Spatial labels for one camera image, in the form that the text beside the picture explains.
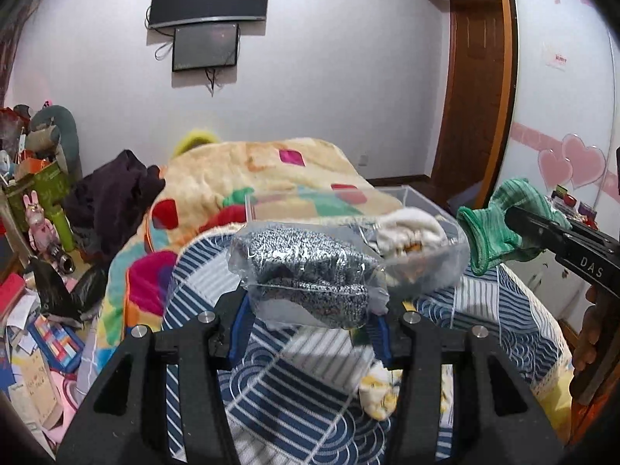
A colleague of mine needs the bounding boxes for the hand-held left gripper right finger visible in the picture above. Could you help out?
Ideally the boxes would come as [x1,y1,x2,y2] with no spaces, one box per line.
[369,311,568,465]

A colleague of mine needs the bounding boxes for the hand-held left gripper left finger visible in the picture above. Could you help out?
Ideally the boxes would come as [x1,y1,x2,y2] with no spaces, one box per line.
[57,291,253,465]

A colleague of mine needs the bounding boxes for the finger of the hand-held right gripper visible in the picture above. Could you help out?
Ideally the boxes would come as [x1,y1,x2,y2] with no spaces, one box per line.
[505,206,573,234]
[506,223,565,258]

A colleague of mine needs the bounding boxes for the green striped sock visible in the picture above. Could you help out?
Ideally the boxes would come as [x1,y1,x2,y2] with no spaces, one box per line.
[456,177,572,272]

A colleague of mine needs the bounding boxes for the clear plastic box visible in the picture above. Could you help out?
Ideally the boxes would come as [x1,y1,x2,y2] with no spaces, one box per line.
[243,185,470,302]

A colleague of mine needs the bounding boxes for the grey knit socks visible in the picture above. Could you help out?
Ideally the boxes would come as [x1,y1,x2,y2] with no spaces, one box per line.
[229,220,391,332]

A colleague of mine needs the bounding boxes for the person's right hand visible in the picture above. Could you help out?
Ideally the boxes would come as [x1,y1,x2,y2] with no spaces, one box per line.
[570,285,620,391]

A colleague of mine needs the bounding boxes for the yellow patterned sock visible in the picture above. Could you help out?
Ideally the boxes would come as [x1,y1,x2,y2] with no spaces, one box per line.
[357,363,404,420]

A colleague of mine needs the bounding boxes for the blue striped quilt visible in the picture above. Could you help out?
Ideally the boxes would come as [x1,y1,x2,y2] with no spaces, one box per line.
[162,231,573,465]

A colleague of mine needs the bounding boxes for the cream white sock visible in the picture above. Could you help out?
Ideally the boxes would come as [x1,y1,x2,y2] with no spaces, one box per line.
[375,207,451,258]

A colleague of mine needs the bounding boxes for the white wardrobe door with hearts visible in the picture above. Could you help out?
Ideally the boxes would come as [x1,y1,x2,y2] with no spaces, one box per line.
[484,0,620,236]

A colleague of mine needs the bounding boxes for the colourful patchwork fleece blanket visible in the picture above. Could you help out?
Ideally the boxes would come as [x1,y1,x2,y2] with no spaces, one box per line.
[96,138,404,354]

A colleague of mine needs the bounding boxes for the black plastic bag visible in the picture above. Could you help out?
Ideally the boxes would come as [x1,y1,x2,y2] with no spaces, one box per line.
[28,256,110,324]

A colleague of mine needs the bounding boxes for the colourful checked book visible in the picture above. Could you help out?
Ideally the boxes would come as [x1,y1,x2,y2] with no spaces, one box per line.
[26,315,86,375]

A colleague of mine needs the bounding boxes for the dark purple clothing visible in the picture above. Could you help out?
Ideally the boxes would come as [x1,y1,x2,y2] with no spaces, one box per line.
[63,149,167,258]

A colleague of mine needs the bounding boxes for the yellow green plush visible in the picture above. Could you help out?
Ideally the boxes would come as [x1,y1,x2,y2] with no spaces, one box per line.
[173,127,220,158]

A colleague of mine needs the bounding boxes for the green bottle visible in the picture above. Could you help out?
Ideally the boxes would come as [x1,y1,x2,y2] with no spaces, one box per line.
[50,205,75,253]

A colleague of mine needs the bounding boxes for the brown cardboard sheet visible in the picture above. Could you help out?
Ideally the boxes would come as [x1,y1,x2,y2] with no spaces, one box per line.
[9,349,65,429]

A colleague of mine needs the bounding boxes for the pink rabbit figure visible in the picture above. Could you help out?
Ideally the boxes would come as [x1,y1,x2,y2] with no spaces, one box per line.
[22,193,57,253]

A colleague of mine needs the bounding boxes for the red book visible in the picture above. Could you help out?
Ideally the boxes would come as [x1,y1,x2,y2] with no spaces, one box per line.
[0,273,28,321]

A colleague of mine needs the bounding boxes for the green cardboard box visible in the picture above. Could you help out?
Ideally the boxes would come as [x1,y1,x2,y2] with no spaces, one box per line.
[2,161,73,234]

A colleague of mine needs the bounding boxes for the grey plush toy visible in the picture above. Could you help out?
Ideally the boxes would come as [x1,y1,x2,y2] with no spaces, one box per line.
[25,105,83,181]

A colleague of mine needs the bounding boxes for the brown wooden door frame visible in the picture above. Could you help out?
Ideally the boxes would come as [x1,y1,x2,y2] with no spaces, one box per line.
[394,0,517,210]

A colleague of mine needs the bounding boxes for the small black wall monitor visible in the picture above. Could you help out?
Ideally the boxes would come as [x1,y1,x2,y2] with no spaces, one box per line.
[172,22,241,73]

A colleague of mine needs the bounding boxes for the black television cable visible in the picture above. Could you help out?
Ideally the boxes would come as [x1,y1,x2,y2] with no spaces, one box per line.
[144,4,176,62]

